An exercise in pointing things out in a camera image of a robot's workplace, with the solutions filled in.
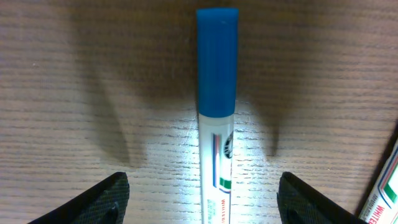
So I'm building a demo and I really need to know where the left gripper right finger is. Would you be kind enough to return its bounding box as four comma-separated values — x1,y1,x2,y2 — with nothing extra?
277,172,366,224

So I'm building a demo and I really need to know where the black whiteboard marker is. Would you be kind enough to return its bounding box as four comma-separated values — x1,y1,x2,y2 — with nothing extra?
355,124,397,224

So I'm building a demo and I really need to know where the blue whiteboard marker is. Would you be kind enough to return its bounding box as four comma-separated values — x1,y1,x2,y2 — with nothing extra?
196,7,239,224

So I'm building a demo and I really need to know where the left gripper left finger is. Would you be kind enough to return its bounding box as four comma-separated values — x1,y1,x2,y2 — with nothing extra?
29,172,130,224

